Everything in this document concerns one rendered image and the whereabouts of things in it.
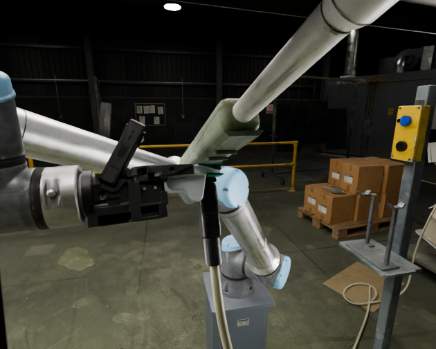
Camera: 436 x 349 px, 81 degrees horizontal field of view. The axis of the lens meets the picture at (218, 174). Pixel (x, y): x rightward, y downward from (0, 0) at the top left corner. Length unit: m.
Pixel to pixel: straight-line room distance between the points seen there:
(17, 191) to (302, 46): 0.36
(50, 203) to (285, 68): 0.33
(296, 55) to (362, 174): 3.55
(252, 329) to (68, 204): 1.21
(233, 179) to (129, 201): 0.40
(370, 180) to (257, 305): 2.78
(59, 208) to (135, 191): 0.10
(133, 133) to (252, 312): 1.13
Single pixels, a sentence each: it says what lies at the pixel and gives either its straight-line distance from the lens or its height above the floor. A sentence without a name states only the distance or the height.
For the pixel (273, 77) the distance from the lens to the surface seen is 0.21.
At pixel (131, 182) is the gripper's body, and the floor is 1.42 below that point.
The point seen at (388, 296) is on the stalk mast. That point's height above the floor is 0.52.
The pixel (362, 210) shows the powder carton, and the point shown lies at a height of 0.29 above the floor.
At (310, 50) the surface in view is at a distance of 0.19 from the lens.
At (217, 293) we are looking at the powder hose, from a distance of 0.47.
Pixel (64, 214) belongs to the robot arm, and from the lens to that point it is 0.41.
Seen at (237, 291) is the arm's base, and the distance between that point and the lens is 1.37.
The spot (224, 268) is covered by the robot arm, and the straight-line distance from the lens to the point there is 1.34.
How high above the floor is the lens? 1.52
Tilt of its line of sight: 13 degrees down
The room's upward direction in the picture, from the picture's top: straight up
